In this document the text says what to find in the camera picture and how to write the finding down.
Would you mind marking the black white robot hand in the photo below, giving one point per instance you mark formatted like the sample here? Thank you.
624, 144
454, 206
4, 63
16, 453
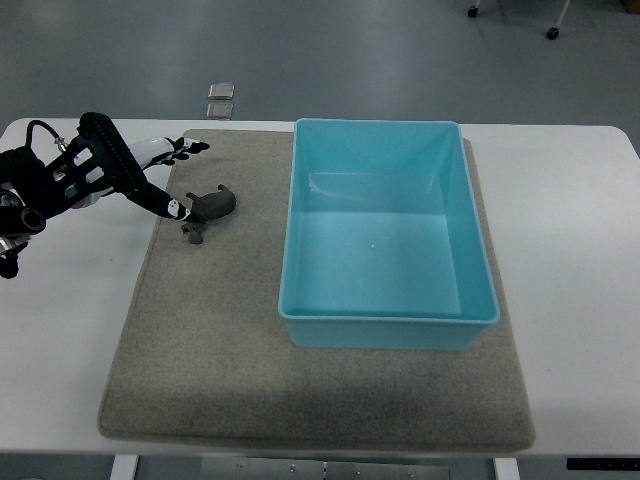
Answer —
98, 160

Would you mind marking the brown hippo toy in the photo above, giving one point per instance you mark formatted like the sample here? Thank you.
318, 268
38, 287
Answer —
208, 207

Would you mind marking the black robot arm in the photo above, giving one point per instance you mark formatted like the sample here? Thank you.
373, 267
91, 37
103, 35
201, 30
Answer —
30, 195

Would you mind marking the blue plastic box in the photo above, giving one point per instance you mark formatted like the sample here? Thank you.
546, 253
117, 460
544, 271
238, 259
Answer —
384, 246

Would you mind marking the lower floor socket plate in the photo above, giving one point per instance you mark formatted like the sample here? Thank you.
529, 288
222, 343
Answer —
219, 110

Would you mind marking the floor socket plate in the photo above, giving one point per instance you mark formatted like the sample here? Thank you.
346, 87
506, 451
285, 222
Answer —
221, 91
219, 110

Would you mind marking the upper floor socket plate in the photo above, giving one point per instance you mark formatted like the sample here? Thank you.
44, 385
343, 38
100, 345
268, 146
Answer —
221, 91

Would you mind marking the grey felt mat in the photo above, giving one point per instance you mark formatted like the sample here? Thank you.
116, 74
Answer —
205, 358

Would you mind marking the black caster wheel right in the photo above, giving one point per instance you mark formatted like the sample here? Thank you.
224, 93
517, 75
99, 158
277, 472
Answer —
552, 33

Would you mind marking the black control panel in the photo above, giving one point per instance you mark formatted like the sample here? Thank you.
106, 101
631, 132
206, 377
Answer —
603, 464

